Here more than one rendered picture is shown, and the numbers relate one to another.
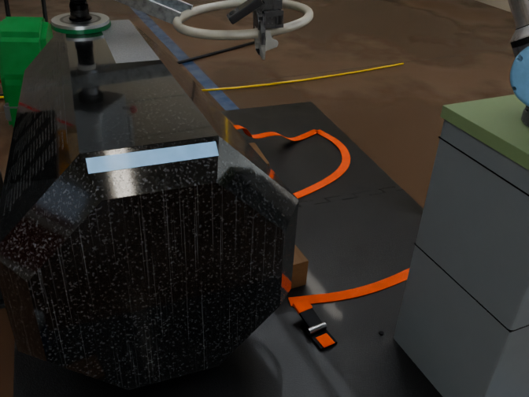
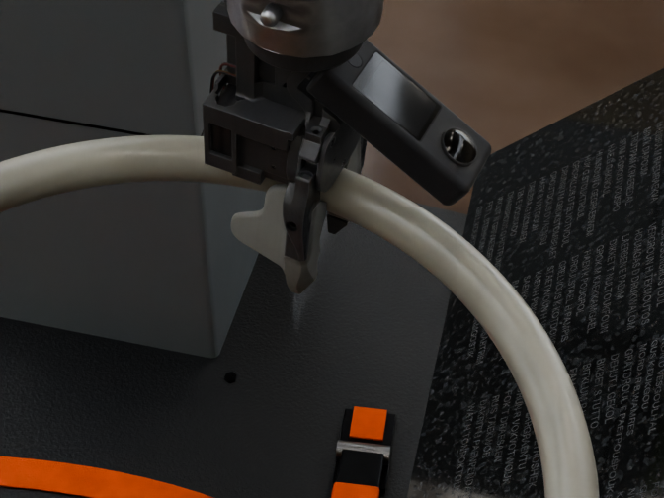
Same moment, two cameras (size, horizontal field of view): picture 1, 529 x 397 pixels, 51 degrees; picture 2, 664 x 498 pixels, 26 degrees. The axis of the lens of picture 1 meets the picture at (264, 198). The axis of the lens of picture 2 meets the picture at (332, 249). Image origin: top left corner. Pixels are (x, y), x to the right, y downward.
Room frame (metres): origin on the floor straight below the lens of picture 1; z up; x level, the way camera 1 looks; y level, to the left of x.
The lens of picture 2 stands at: (2.27, 0.47, 1.59)
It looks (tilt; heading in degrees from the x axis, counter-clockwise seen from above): 47 degrees down; 220
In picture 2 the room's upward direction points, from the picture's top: straight up
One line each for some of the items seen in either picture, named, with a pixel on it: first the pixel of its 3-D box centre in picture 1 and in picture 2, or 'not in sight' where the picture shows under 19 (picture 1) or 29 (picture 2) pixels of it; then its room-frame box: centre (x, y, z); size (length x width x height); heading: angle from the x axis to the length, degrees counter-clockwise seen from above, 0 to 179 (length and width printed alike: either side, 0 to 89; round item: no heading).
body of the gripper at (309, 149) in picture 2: (267, 8); (290, 88); (1.77, 0.02, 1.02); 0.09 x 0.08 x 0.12; 106
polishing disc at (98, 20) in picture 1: (80, 20); not in sight; (2.14, 0.73, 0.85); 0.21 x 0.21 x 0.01
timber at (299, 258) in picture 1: (275, 254); not in sight; (1.75, -0.06, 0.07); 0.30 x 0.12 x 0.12; 27
